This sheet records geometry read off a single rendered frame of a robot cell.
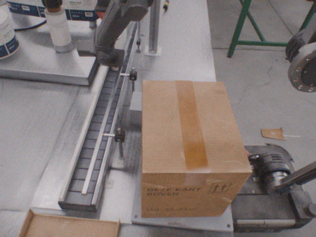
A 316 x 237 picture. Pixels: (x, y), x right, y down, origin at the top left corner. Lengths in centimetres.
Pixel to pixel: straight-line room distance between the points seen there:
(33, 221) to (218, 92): 64
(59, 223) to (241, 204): 104
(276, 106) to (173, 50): 142
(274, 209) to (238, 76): 149
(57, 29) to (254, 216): 137
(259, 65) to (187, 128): 241
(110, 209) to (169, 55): 84
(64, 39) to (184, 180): 91
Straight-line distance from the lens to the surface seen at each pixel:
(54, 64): 124
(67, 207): 82
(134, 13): 52
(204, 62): 134
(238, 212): 154
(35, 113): 110
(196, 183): 60
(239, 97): 249
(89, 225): 81
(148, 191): 62
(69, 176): 79
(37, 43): 140
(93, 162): 75
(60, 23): 123
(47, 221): 84
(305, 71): 92
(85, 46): 92
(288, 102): 266
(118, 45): 107
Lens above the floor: 159
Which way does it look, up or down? 49 degrees down
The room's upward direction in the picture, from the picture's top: 5 degrees clockwise
